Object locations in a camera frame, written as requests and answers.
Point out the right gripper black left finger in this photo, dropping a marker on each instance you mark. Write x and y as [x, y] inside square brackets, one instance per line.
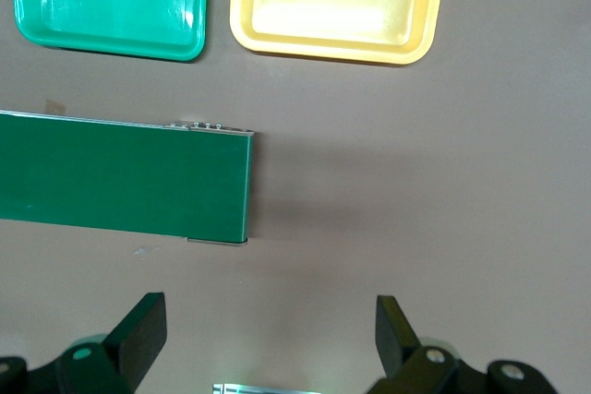
[134, 343]

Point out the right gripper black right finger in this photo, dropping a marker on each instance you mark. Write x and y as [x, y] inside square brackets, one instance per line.
[401, 348]

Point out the green conveyor belt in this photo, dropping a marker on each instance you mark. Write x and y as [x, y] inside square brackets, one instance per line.
[115, 172]

